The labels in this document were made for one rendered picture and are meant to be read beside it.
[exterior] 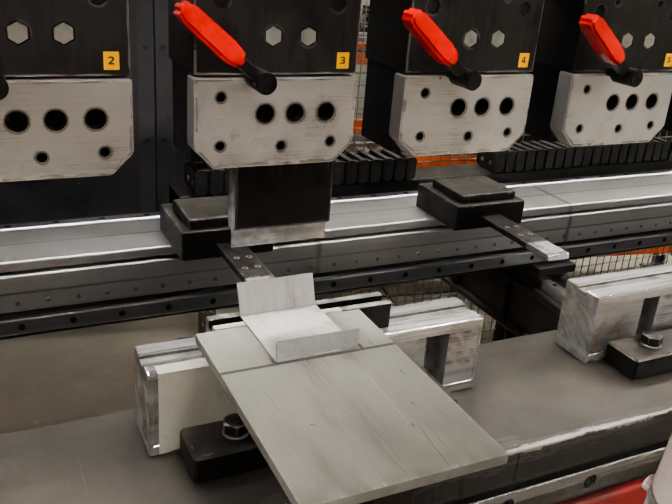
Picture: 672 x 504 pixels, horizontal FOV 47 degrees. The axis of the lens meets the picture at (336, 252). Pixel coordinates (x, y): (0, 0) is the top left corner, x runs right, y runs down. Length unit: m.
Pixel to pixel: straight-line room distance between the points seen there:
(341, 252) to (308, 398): 0.45
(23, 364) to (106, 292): 1.72
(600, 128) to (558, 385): 0.32
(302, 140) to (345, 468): 0.29
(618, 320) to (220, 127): 0.62
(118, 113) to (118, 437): 0.36
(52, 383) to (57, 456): 1.77
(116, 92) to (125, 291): 0.42
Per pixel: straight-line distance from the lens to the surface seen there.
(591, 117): 0.89
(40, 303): 1.01
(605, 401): 1.01
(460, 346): 0.92
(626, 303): 1.08
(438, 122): 0.77
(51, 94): 0.64
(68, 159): 0.66
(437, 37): 0.71
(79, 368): 2.67
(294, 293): 0.82
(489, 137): 0.81
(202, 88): 0.66
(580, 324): 1.07
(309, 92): 0.70
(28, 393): 2.58
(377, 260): 1.14
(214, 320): 0.80
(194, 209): 1.00
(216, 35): 0.62
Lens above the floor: 1.38
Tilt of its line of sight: 23 degrees down
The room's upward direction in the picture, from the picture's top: 5 degrees clockwise
